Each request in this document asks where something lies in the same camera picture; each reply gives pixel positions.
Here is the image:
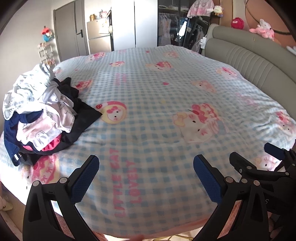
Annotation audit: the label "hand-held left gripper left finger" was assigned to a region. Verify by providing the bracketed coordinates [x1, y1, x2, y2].
[22, 155, 100, 241]

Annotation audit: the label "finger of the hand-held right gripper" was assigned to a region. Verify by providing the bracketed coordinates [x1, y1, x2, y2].
[229, 152, 289, 183]
[264, 142, 296, 171]

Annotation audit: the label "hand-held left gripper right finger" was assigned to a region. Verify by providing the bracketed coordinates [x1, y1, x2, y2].
[193, 154, 270, 241]

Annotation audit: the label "pile of clothes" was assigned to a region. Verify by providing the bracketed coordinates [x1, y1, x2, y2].
[2, 62, 103, 167]

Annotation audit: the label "open wardrobe with hanging clothes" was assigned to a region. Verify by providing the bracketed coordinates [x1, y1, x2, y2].
[158, 0, 210, 49]

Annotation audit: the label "pink fuzzy bed sheet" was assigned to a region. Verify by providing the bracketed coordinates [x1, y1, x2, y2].
[53, 204, 208, 241]

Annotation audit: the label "blue checked cartoon blanket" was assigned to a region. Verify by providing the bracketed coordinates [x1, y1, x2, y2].
[0, 44, 296, 232]

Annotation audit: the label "grey padded bed headboard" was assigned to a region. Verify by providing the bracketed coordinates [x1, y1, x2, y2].
[201, 23, 296, 139]

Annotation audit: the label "black hoop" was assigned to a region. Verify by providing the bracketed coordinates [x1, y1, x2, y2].
[245, 0, 293, 36]

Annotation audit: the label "pink and white cat plush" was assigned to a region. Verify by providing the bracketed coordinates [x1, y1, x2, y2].
[249, 19, 276, 41]

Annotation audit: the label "small white shelf rack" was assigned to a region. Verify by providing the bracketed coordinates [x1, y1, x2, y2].
[37, 43, 57, 66]

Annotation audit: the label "red round plush toy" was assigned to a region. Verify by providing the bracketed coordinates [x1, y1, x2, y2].
[231, 17, 245, 30]

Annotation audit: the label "silver refrigerator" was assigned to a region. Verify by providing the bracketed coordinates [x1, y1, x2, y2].
[87, 18, 114, 55]

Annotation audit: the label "grey door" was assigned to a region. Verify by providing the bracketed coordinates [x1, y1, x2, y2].
[53, 0, 89, 62]

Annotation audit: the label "red and blue plush toy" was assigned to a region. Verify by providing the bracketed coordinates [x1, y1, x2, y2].
[41, 26, 55, 42]

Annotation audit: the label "white and yellow plush toy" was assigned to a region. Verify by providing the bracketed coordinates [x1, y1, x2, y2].
[213, 5, 225, 17]

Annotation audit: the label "pink hanging dress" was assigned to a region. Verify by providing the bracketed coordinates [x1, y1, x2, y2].
[187, 0, 215, 18]

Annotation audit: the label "white wardrobe doors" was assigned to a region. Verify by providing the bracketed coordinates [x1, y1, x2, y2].
[111, 0, 159, 51]

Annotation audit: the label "gold wire basket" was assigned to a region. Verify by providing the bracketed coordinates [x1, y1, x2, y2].
[165, 234, 193, 241]

